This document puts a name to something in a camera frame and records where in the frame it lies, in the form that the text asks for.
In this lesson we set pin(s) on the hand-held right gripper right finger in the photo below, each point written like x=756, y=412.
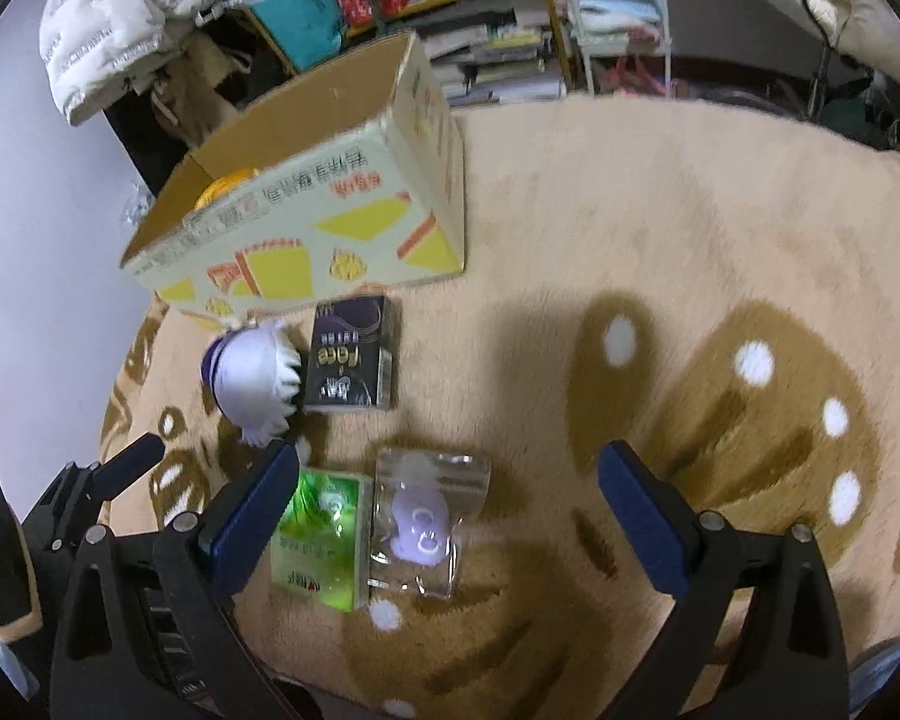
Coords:
x=645, y=529

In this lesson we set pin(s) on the pink cloth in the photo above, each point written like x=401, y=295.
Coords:
x=630, y=75

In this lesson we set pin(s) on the metal bed frame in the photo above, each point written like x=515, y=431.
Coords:
x=821, y=82

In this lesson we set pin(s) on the teal paper bag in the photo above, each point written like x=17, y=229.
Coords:
x=300, y=22

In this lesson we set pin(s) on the white trolley cart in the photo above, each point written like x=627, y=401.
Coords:
x=664, y=15

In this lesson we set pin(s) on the black hanging garment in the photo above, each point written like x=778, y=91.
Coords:
x=135, y=135

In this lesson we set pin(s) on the white puffer jacket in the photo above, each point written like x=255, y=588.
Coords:
x=105, y=30

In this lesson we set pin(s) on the yellow plush doll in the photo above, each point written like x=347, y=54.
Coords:
x=225, y=187

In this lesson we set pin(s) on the beige hanging pants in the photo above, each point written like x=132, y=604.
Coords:
x=195, y=90

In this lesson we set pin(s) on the clear bag with purple toy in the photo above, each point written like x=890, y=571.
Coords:
x=420, y=525

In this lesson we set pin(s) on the beige printed blanket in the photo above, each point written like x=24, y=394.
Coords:
x=645, y=240

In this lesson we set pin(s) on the light blue cloth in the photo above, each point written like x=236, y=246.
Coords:
x=615, y=11

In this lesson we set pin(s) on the stack of books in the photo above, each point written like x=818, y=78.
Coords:
x=510, y=86

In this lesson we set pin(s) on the printed cardboard box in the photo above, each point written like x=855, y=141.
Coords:
x=307, y=240

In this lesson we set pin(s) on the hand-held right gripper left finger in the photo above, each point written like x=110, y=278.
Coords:
x=255, y=521

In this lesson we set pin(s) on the wooden shelf unit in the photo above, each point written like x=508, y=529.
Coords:
x=556, y=30

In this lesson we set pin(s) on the green small box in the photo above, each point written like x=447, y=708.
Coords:
x=322, y=540

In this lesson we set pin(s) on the dark small box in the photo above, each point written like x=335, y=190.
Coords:
x=352, y=360

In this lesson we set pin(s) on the pile of papers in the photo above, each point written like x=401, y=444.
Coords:
x=487, y=34

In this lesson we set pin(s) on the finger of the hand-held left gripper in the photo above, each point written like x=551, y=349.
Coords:
x=131, y=465

